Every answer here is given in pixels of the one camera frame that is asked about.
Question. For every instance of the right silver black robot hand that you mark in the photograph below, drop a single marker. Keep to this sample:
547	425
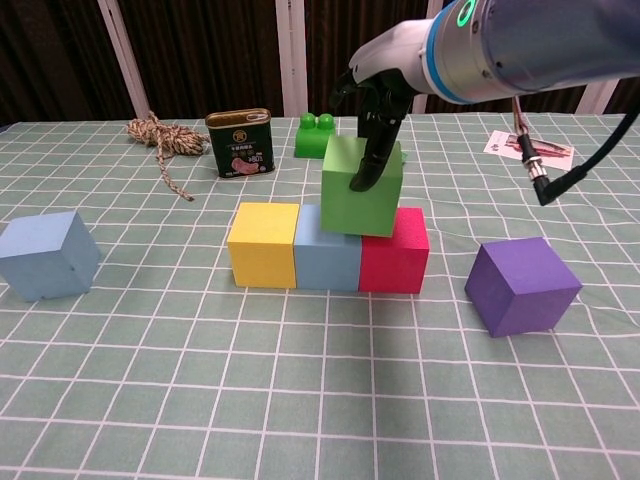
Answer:
390	50

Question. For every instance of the green foam cube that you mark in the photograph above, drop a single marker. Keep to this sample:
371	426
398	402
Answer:
345	200

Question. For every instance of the magenta foam cube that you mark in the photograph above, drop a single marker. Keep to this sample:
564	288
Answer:
395	265

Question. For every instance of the light blue foam cube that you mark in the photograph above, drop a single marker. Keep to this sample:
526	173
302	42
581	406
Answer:
40	265
327	265

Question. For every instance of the yellow foam cube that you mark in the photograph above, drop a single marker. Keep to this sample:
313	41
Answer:
260	250

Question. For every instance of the purple foam cube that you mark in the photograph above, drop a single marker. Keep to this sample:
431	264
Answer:
520	290

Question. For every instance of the green toy building brick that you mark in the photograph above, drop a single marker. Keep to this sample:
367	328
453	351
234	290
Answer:
310	142

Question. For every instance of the dark green luncheon meat can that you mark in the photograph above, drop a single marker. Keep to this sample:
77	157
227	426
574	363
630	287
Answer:
240	150

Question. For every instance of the green checked tablecloth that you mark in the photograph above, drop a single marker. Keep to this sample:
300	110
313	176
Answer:
320	400

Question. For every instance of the white metal frame post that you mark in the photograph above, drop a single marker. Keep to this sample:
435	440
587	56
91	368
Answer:
420	105
597	100
125	65
295	60

